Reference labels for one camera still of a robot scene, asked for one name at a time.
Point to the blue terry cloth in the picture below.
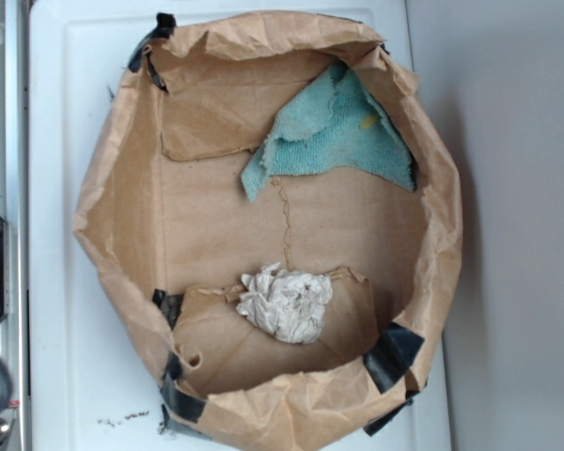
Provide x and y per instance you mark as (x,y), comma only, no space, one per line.
(333,122)

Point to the white plastic tray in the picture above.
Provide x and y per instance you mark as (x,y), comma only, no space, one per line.
(90,389)

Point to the crumpled white paper towel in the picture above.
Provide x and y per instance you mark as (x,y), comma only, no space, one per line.
(287,305)

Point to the brown paper bag bin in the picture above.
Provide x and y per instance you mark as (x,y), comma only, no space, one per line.
(164,217)

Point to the silver metal rail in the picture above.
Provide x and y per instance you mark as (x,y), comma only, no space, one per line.
(15,429)

